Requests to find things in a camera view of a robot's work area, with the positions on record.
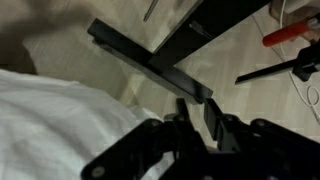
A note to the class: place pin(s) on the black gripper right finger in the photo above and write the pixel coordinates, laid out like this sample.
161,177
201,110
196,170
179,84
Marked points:
213,118

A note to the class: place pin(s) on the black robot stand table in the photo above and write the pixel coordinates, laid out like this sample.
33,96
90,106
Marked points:
160,63

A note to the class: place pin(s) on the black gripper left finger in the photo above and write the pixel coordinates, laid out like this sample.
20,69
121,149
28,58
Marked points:
182,108

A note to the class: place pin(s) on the white bedsheet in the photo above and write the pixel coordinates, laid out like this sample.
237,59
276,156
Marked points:
60,126

